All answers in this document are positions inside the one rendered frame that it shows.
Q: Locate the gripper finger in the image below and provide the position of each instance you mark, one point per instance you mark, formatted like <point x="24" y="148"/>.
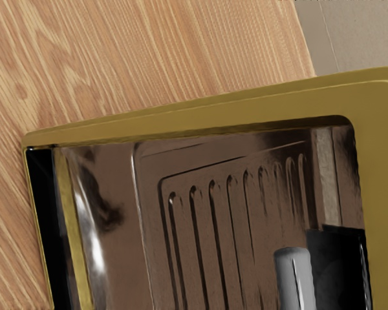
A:
<point x="291" y="281"/>

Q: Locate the black and gold oven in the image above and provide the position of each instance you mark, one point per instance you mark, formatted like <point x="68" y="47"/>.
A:
<point x="213" y="206"/>

